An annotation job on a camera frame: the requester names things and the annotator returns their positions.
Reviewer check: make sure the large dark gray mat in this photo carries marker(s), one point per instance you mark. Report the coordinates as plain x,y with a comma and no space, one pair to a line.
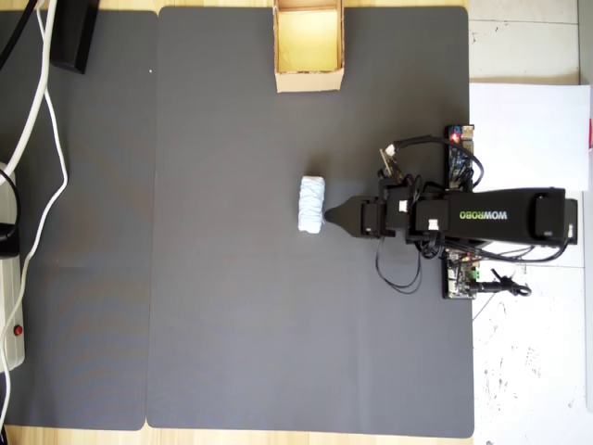
255,301

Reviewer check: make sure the black rectangular box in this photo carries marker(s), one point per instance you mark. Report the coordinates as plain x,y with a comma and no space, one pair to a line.
74,37

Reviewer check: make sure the open cardboard box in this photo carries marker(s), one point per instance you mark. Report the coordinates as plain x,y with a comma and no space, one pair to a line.
308,81

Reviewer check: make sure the small red object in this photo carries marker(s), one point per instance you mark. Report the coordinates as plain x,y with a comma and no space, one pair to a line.
590,134

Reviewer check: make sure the circuit board with green terminal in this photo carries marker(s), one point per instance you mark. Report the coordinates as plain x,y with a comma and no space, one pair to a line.
456,280

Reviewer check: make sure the white power strip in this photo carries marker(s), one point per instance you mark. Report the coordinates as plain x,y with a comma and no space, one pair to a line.
11,301

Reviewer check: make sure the circuit board with red LED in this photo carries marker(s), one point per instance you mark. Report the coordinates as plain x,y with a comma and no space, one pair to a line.
456,157

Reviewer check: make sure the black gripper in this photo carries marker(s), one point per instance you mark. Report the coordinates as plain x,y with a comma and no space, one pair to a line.
373,215

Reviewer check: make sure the block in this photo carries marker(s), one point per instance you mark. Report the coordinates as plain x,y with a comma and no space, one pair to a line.
310,204

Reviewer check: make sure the narrow dark gray mat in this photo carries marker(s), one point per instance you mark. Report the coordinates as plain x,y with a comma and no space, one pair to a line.
92,232

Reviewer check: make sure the white paper sheet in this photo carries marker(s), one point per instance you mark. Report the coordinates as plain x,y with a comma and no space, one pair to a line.
528,134

